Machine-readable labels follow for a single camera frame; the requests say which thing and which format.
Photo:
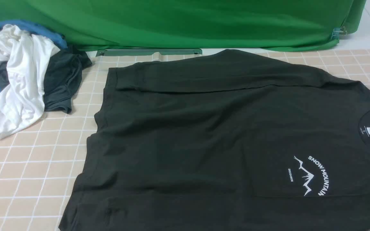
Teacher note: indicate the dark gray long-sleeve top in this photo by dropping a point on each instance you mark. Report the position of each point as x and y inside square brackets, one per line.
[228, 142]

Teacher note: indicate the blue crumpled garment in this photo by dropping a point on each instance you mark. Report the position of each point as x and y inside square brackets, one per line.
[40, 30]

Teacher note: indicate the white crumpled garment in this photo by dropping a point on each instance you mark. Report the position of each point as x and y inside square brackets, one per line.
[27, 57]

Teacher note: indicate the gray-green metal bar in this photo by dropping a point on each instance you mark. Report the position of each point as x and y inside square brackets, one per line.
[148, 51]

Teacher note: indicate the beige checkered tablecloth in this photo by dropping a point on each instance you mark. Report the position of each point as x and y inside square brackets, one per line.
[38, 166]

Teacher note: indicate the dark teal crumpled garment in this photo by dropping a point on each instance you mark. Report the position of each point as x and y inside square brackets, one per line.
[62, 79]

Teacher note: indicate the green backdrop cloth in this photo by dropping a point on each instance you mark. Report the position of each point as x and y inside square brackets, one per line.
[276, 25]

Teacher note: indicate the metal binder clip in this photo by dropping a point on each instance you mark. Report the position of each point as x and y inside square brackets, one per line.
[337, 33]

